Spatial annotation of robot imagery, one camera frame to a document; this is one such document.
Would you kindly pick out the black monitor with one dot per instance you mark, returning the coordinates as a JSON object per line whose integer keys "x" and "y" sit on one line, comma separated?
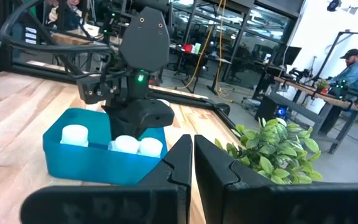
{"x": 291, "y": 55}

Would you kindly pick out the black computer blue light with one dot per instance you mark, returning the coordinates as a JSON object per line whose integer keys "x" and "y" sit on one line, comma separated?
{"x": 272, "y": 110}

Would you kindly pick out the white pill bottle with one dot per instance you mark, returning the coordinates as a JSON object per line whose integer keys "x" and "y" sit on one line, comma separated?
{"x": 126, "y": 144}
{"x": 75, "y": 135}
{"x": 150, "y": 147}

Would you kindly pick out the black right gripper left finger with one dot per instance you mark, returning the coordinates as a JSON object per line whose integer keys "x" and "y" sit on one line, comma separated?
{"x": 172, "y": 174}

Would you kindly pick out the white cup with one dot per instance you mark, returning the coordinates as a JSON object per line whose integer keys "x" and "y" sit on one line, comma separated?
{"x": 163, "y": 102}

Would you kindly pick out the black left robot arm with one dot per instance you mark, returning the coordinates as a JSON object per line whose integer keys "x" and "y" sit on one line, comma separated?
{"x": 145, "y": 40}

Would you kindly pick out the person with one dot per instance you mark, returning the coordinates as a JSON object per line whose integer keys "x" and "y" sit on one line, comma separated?
{"x": 351, "y": 74}
{"x": 70, "y": 12}

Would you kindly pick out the green plant in white pot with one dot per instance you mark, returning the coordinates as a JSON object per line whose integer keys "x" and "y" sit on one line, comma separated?
{"x": 275, "y": 155}

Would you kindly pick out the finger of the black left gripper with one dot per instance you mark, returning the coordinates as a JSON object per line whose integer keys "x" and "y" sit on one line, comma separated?
{"x": 141, "y": 116}

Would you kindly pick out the wooden top workbench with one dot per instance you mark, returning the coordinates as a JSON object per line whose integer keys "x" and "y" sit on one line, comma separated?
{"x": 309, "y": 90}

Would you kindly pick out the teal plastic basket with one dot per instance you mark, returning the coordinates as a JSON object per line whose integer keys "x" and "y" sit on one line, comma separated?
{"x": 89, "y": 165}

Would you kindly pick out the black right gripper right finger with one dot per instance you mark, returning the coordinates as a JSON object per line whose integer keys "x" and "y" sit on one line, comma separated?
{"x": 216, "y": 180}

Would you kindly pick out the green box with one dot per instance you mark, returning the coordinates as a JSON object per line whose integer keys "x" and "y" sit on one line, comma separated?
{"x": 197, "y": 48}

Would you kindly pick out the black aluminium table frame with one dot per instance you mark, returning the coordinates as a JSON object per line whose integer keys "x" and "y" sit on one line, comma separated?
{"x": 197, "y": 102}

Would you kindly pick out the red box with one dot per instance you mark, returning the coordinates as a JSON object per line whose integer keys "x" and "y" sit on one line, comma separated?
{"x": 188, "y": 48}

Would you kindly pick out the small plant red pot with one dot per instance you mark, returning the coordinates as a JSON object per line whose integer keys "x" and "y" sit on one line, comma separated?
{"x": 322, "y": 85}

